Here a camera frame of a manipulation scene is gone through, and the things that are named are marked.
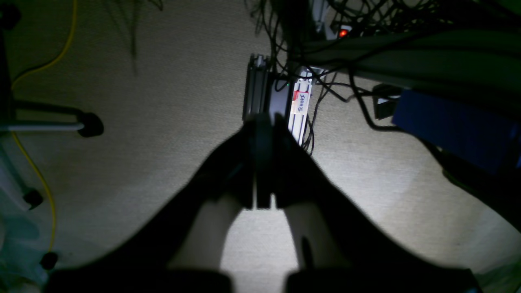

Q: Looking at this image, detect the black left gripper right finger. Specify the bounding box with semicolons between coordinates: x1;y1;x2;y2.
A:
273;115;481;293

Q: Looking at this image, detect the yellow cable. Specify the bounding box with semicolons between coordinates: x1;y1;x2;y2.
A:
11;0;79;253

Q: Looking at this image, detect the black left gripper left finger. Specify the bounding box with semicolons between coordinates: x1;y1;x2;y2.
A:
45;120;255;293

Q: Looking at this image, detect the blue table cloth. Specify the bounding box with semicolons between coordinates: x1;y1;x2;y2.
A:
392;90;520;175

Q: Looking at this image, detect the chair base with castors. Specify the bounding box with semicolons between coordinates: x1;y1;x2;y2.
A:
1;0;104;271

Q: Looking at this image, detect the aluminium extrusion table leg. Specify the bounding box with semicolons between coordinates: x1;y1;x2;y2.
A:
242;54;269;122

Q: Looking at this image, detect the white labelled power strip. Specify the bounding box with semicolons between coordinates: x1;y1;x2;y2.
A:
288;67;324;145

